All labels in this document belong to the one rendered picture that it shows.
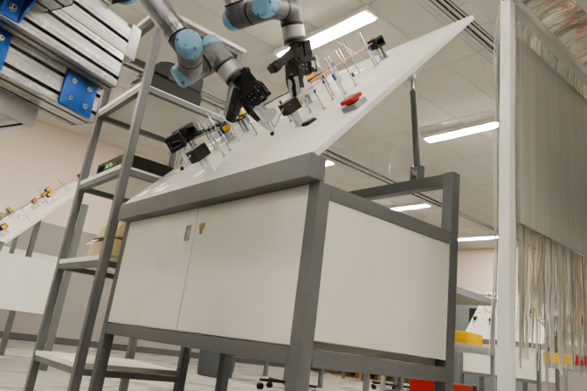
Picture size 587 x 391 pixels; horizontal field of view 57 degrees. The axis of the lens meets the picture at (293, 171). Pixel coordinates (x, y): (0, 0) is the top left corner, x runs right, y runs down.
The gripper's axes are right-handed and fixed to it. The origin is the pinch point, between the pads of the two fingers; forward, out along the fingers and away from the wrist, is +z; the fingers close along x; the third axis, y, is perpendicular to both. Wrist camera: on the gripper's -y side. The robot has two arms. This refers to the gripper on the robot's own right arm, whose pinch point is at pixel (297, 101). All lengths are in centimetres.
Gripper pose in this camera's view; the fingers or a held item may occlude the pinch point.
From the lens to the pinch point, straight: 178.1
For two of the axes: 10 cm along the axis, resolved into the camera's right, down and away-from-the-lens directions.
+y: 8.7, -1.4, 4.8
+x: -4.8, 0.3, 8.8
